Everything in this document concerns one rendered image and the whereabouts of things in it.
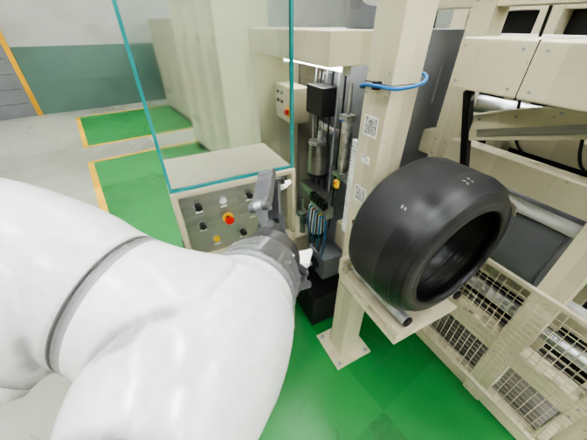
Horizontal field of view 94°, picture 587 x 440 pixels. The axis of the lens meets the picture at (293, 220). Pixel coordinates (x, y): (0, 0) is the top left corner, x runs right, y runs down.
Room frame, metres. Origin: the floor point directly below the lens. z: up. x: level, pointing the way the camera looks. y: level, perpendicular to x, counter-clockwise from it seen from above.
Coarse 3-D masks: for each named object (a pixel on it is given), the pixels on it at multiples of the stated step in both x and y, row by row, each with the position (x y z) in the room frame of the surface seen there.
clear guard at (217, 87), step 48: (144, 0) 0.99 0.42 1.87; (192, 0) 1.05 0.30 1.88; (240, 0) 1.11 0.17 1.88; (288, 0) 1.19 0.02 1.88; (144, 48) 0.97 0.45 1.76; (192, 48) 1.04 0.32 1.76; (240, 48) 1.11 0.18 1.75; (288, 48) 1.19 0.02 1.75; (144, 96) 0.96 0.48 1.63; (192, 96) 1.02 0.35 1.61; (240, 96) 1.10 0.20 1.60; (288, 96) 1.19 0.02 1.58; (192, 144) 1.01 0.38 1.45; (240, 144) 1.09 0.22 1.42; (288, 144) 1.19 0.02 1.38
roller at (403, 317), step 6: (354, 270) 0.88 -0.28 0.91; (360, 276) 0.85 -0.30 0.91; (390, 306) 0.68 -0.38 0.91; (390, 312) 0.67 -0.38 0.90; (396, 312) 0.66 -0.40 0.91; (402, 312) 0.65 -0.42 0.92; (396, 318) 0.65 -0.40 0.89; (402, 318) 0.63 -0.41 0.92; (408, 318) 0.62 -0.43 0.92; (402, 324) 0.62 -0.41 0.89; (408, 324) 0.62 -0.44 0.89
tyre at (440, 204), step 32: (416, 160) 0.89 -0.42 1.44; (448, 160) 0.88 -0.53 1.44; (384, 192) 0.78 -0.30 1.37; (416, 192) 0.72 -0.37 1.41; (448, 192) 0.69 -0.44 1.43; (480, 192) 0.69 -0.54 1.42; (384, 224) 0.69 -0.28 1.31; (416, 224) 0.63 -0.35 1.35; (448, 224) 0.62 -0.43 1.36; (480, 224) 0.88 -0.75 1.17; (352, 256) 0.75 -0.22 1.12; (384, 256) 0.63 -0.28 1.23; (416, 256) 0.59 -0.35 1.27; (448, 256) 0.88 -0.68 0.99; (480, 256) 0.77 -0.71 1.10; (384, 288) 0.60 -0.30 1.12; (416, 288) 0.59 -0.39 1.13; (448, 288) 0.71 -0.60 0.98
